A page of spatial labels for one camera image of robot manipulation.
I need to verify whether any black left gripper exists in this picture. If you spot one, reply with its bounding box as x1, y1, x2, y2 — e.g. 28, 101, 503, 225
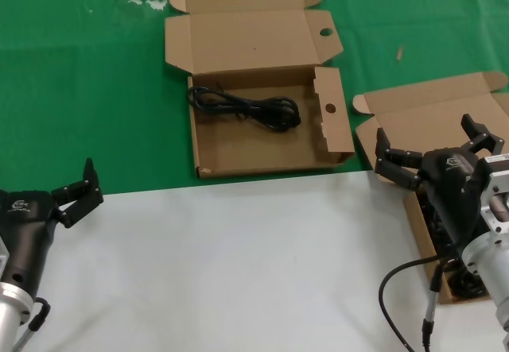
0, 157, 105, 292

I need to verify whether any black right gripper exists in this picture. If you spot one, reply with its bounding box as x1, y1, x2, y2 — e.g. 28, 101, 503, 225
374, 113, 506, 246

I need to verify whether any cardboard box without holes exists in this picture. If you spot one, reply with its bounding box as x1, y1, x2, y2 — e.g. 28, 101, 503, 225
352, 71, 509, 305

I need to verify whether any flat cardboard box with holes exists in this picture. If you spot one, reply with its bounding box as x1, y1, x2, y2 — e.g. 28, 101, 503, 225
164, 0, 356, 179

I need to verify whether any large green table cloth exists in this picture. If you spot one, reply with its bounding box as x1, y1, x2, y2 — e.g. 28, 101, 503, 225
0, 0, 509, 196

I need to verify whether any pile of black cables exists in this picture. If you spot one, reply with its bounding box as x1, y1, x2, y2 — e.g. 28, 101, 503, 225
415, 191, 492, 300

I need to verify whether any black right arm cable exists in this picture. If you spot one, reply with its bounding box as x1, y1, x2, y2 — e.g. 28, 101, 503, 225
377, 253, 463, 352

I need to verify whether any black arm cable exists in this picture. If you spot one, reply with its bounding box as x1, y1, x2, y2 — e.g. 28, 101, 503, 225
11, 296, 52, 352
377, 253, 463, 352

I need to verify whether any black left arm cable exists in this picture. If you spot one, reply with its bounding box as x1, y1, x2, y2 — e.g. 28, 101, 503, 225
11, 296, 52, 352

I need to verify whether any silver-tipped connector cable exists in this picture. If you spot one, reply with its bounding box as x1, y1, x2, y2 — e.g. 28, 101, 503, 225
420, 256, 451, 352

